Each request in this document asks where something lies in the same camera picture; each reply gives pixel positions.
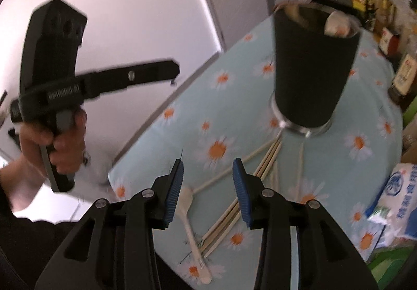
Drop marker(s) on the black metal utensil cup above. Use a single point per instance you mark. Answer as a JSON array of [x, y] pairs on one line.
[[309, 81]]

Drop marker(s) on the person's left forearm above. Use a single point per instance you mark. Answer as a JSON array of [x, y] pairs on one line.
[[22, 185]]

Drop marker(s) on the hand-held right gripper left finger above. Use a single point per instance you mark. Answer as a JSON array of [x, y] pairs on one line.
[[174, 194]]

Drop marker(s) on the white patterned ceramic spoon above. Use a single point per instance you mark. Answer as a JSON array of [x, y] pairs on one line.
[[335, 26]]

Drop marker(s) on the green plastic bag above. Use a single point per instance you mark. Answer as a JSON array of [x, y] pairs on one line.
[[387, 265]]

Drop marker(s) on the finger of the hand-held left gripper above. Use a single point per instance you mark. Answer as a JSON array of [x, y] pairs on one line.
[[140, 73]]

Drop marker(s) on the yellow cooking oil bottle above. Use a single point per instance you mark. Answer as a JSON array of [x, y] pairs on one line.
[[386, 8]]

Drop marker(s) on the light blue daisy tablecloth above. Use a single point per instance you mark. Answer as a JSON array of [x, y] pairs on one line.
[[247, 107]]

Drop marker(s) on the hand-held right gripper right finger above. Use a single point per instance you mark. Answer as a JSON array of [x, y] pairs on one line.
[[241, 194]]

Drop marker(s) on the brown sauce bottle white label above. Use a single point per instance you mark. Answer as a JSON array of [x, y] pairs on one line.
[[404, 78]]

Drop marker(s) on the person's left hand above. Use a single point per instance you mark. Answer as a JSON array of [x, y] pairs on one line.
[[66, 154]]

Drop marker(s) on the dark bottle red label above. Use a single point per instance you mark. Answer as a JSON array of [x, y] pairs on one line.
[[389, 40]]

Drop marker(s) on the white plastic spoon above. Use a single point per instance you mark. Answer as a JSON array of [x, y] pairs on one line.
[[195, 244]]

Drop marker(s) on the grey door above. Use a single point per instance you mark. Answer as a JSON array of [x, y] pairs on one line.
[[234, 0]]

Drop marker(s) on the white salt bag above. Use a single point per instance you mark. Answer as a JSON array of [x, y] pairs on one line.
[[399, 192]]

